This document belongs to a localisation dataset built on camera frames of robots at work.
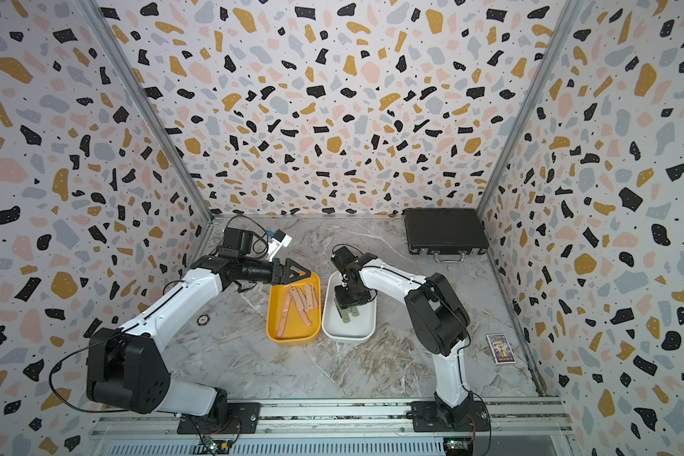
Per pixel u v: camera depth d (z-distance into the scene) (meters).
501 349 0.85
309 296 0.95
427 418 0.73
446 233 1.19
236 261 0.66
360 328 0.87
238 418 0.73
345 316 0.92
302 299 0.95
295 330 0.90
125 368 0.41
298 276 0.74
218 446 0.70
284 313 0.93
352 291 0.79
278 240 0.75
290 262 0.71
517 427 0.74
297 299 0.95
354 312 0.93
